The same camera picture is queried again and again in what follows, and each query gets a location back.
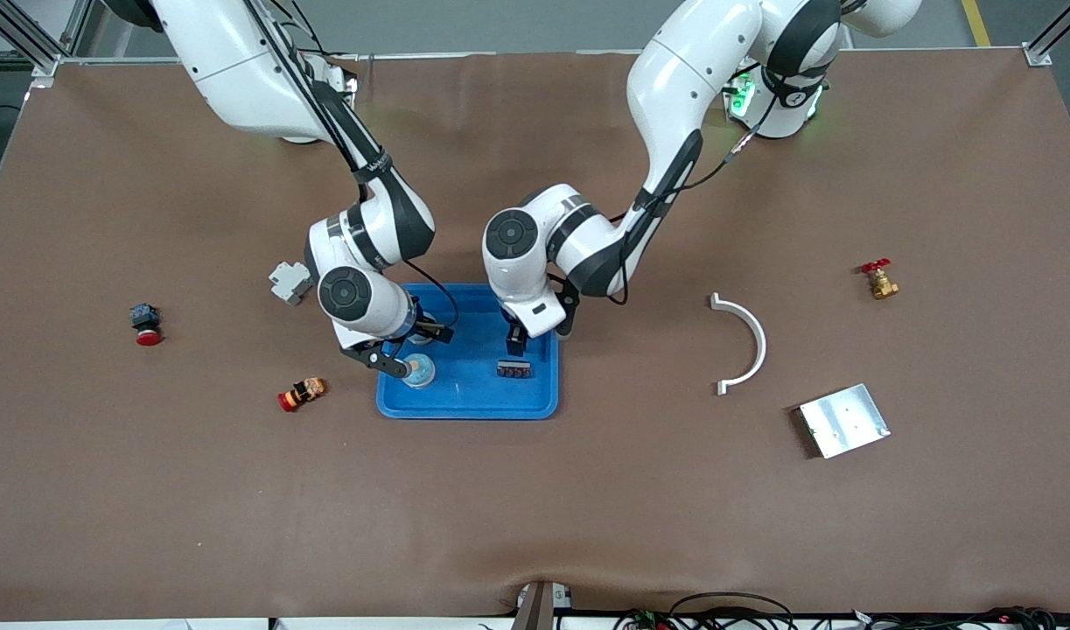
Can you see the blue plastic tray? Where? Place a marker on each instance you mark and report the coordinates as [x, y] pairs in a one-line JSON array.
[[473, 394]]

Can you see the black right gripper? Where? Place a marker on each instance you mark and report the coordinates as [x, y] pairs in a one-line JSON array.
[[431, 332]]

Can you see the grey terminal block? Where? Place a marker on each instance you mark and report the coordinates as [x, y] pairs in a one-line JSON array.
[[288, 282]]

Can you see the red mushroom push button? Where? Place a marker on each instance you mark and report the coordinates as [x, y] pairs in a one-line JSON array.
[[146, 319]]

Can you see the white curved plastic bracket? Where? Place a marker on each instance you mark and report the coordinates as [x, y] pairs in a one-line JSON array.
[[761, 346]]

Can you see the grey metal camera post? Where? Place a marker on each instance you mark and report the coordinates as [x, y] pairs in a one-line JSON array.
[[541, 608]]

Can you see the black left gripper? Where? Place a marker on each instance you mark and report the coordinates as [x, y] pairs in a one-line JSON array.
[[516, 339]]

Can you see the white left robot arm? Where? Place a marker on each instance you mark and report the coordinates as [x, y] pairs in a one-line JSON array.
[[674, 96]]

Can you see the small black connector block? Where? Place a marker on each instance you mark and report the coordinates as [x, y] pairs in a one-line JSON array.
[[514, 369]]

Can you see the silver metal plate box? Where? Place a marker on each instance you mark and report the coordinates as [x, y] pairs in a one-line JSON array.
[[845, 420]]

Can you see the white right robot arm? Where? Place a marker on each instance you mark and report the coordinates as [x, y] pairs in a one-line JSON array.
[[237, 79]]

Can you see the brown table cover sheet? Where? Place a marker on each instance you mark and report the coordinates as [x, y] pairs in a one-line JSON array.
[[534, 507]]

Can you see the orange switch with red cap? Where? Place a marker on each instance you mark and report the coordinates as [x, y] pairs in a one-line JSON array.
[[303, 393]]

